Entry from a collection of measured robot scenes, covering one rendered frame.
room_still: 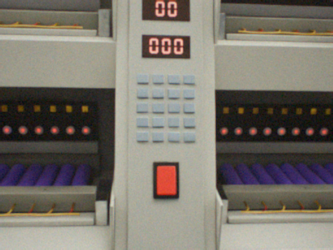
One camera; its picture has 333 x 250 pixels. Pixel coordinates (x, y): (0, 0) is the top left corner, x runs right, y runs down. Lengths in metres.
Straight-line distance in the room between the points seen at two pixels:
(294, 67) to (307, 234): 0.17
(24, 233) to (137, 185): 0.13
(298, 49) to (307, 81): 0.03
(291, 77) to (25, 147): 0.34
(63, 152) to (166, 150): 0.21
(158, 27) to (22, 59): 0.13
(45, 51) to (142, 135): 0.12
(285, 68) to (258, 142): 0.17
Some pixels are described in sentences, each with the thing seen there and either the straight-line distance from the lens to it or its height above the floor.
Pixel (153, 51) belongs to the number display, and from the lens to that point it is 0.37.
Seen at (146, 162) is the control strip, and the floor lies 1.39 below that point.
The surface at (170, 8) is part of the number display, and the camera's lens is 0.38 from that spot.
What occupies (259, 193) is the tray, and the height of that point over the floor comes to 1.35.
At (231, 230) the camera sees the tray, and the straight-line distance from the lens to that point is 0.41.
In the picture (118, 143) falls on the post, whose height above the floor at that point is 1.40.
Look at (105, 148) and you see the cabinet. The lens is 0.56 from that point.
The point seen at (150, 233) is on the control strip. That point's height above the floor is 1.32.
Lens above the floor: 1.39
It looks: 5 degrees up
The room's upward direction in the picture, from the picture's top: straight up
